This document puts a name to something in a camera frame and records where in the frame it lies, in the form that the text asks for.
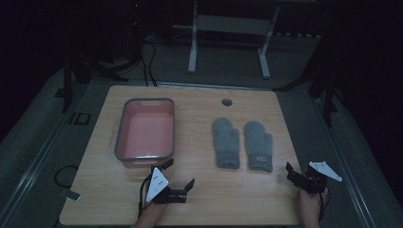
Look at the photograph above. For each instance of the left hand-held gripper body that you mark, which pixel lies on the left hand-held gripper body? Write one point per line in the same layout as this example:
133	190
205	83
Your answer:
156	185

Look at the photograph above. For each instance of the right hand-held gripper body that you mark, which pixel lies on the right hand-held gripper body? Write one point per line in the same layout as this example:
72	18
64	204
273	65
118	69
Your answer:
312	181

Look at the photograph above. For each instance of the pink basin with grey rim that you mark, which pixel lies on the pink basin with grey rim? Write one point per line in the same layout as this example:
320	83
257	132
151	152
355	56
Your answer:
147	133

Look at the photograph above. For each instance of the grey mitten with label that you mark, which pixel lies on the grey mitten with label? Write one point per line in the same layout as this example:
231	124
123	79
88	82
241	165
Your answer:
258	145

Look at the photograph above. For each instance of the plain grey mitten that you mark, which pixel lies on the plain grey mitten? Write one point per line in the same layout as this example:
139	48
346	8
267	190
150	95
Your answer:
225	142

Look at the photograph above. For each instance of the person's right hand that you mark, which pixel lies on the person's right hand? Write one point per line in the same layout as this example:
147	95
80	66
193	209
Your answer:
309	207

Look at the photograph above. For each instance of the person's left hand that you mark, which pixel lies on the person's left hand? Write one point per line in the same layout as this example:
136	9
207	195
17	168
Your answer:
151	213

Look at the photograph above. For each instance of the black tripod stand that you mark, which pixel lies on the black tripod stand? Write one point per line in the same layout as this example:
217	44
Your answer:
67	82
328	91

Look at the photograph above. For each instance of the grey tape piece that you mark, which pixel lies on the grey tape piece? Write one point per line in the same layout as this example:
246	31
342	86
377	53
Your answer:
71	195

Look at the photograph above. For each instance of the white metal desk frame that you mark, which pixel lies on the white metal desk frame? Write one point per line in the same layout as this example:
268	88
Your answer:
233	24

